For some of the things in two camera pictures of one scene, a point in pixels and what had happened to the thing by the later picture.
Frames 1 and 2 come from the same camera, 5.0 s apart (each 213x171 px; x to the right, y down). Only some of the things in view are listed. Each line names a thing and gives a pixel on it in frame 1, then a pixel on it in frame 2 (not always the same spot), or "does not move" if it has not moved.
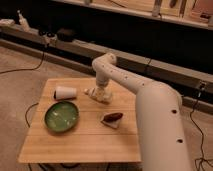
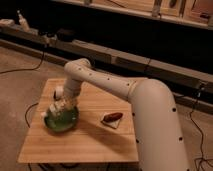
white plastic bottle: [103, 95] → [61, 105]
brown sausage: [112, 117] does not move
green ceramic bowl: [61, 116] does not move
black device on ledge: [65, 35] does not move
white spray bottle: [23, 23] does not move
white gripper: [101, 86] → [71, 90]
